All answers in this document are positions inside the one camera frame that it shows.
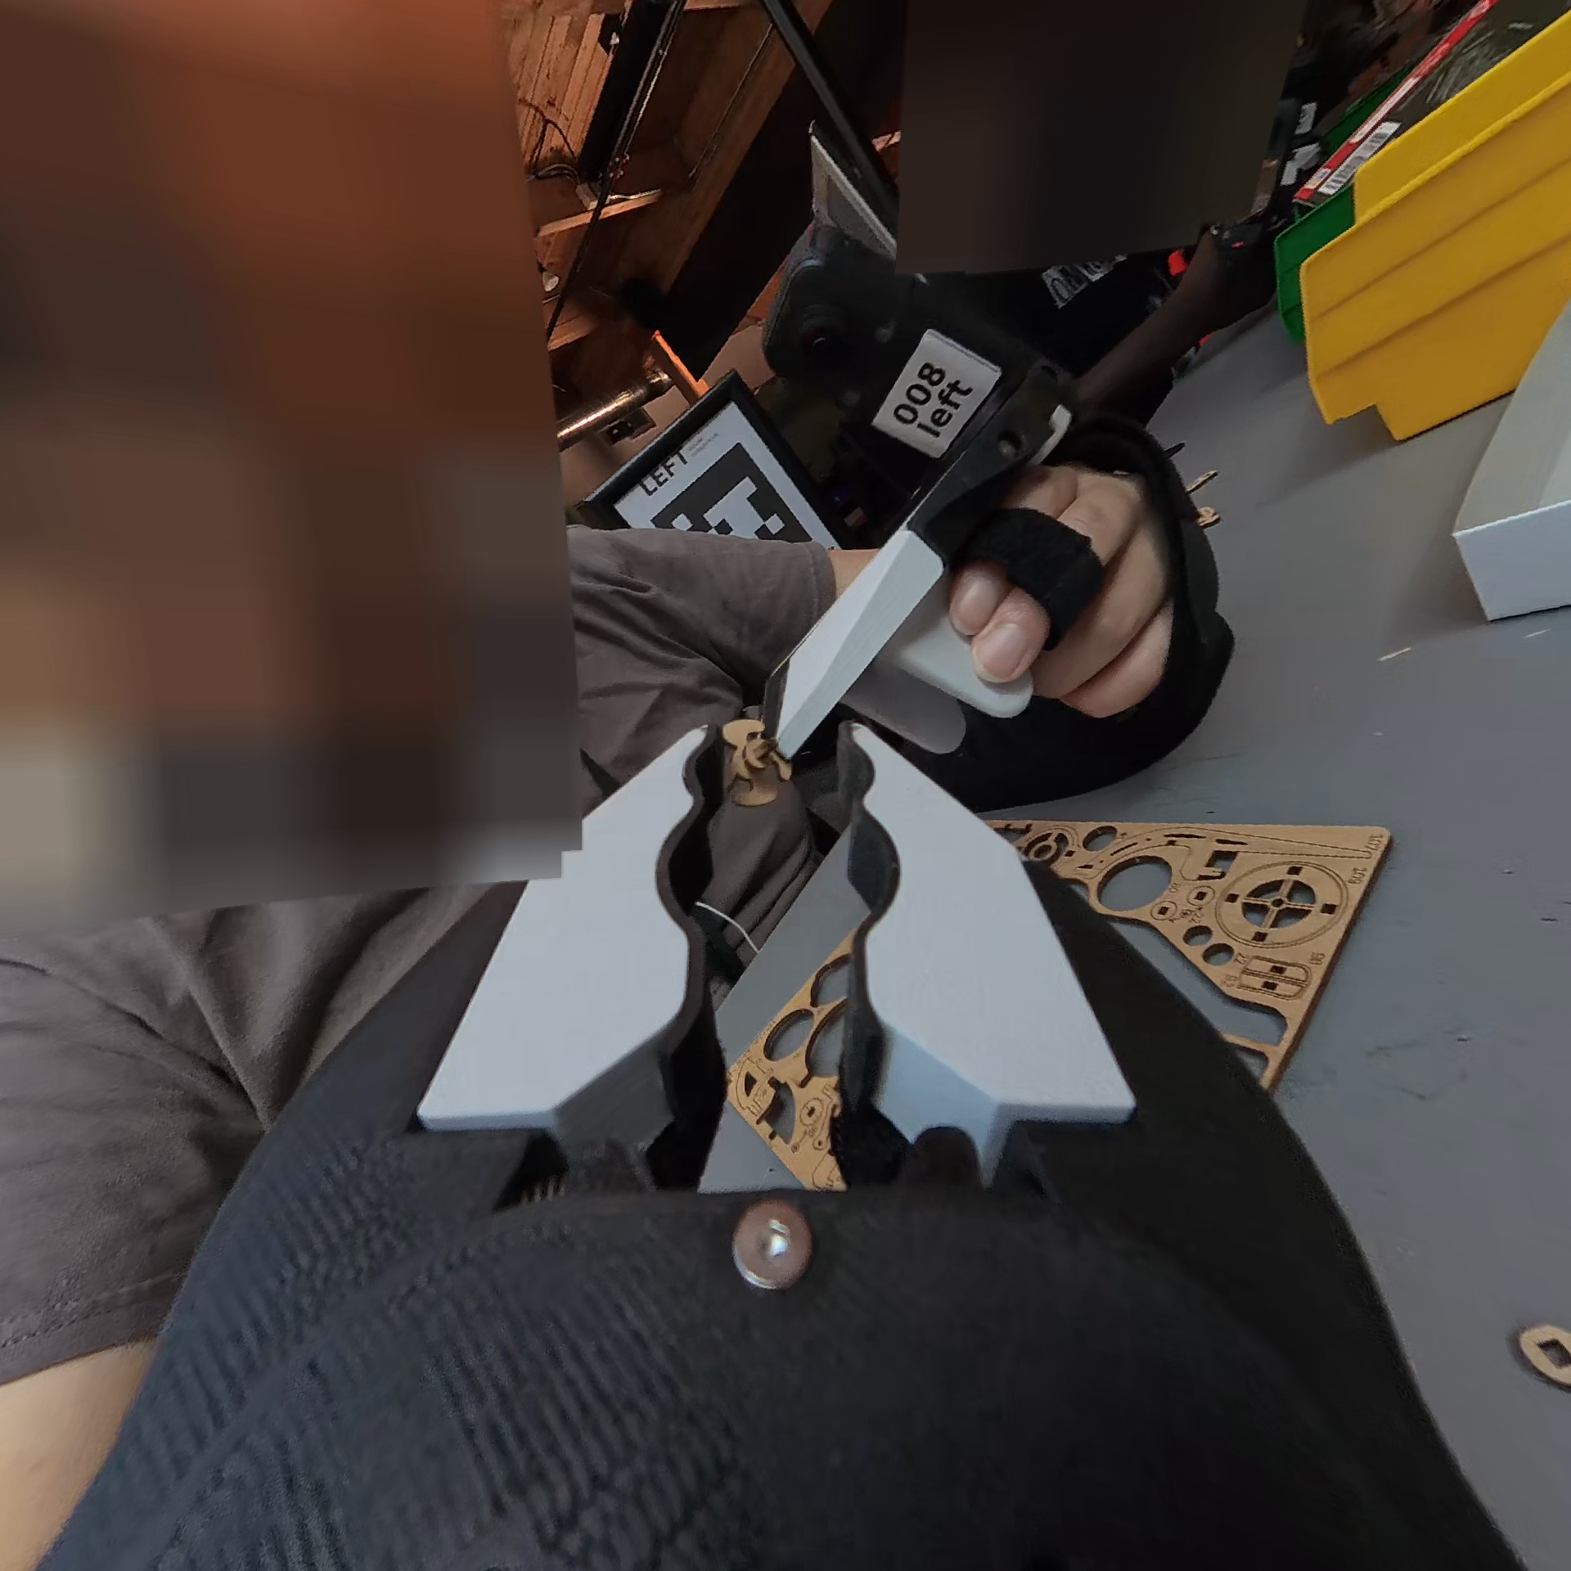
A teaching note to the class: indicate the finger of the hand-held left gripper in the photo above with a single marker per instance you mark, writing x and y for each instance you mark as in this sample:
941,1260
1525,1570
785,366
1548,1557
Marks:
859,638

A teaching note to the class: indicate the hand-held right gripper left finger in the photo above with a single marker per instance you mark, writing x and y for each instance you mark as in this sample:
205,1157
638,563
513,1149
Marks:
577,982

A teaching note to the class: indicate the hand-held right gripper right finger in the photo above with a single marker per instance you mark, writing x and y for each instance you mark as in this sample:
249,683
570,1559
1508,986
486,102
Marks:
981,982

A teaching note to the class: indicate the small wooden gear assembly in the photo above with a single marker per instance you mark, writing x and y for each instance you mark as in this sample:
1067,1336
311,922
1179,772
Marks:
752,765

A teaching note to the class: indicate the person's right forearm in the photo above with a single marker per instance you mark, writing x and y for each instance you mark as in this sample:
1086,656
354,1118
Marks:
49,1473

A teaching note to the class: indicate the laser-cut plywood parts sheet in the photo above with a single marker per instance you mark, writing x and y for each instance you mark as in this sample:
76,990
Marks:
1350,879

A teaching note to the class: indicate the person's left hand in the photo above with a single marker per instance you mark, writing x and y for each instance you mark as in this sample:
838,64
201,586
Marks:
1129,615

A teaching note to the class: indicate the wooden cabinet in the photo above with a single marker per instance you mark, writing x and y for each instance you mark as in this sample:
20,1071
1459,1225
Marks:
711,135

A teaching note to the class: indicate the black wrist brace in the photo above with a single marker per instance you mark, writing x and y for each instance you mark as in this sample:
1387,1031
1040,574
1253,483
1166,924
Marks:
1191,689

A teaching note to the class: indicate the person's grey shirt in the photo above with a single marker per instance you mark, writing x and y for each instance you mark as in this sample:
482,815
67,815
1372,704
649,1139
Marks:
185,1044

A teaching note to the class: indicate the green plastic bin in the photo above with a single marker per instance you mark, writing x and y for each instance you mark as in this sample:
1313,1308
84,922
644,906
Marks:
1308,260

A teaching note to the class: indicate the yellow plastic bin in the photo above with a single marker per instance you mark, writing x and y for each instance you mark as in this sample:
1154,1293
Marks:
1436,308
1498,112

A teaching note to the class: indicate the dark box with red label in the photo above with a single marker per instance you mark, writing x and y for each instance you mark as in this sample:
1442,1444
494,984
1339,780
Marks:
1399,87

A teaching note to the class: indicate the small loose wooden piece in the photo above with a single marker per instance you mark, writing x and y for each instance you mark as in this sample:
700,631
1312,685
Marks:
1541,1351

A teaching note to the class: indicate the white cardboard box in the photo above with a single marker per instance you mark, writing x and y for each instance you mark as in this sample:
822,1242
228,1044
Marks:
1523,541

